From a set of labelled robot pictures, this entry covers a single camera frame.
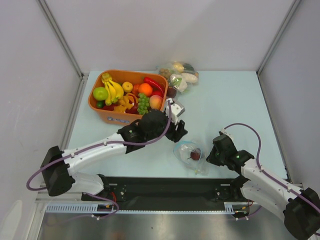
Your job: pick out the green fake grapes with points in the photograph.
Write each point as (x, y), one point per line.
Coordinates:
(143, 104)

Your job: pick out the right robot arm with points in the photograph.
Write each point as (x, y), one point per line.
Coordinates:
(297, 208)

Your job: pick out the red fake chili pepper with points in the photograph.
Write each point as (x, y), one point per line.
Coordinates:
(154, 83)

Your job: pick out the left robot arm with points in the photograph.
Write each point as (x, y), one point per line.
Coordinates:
(61, 168)

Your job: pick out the yellow fake apple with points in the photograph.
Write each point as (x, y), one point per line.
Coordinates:
(127, 87)

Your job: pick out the yellow fake banana bunch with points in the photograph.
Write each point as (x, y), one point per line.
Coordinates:
(114, 89)

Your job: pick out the fake orange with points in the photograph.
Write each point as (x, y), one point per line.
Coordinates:
(145, 89)

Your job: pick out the green fake pear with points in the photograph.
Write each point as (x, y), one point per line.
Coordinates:
(100, 94)

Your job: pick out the fake peach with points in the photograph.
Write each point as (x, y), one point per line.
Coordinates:
(155, 102)

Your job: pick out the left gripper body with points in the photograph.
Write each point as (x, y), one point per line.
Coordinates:
(172, 134)

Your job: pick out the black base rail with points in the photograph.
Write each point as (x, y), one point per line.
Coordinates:
(172, 194)

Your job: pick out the dark red fake beet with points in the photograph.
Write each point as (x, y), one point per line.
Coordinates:
(195, 154)

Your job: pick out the orange plastic bin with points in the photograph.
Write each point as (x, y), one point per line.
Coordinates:
(124, 111)

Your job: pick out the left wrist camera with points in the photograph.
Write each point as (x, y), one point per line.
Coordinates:
(177, 109)

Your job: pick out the dark red fake plum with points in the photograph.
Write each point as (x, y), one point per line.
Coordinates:
(171, 92)

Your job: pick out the clear zip top bag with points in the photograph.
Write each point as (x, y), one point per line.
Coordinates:
(182, 150)

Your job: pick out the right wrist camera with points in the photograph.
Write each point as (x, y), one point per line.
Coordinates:
(224, 132)

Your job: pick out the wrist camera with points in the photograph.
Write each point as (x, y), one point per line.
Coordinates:
(177, 109)
(224, 132)

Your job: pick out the red fake apple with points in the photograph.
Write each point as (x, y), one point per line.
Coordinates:
(157, 93)

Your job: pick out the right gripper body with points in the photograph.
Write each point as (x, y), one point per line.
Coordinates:
(212, 157)

